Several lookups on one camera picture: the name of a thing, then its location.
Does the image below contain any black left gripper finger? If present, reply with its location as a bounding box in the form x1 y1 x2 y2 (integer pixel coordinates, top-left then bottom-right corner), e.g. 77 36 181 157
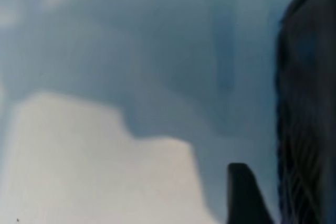
226 162 275 224

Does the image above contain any dark brown wicker basket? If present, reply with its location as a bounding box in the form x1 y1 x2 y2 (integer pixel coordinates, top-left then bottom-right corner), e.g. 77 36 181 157
275 0 336 224

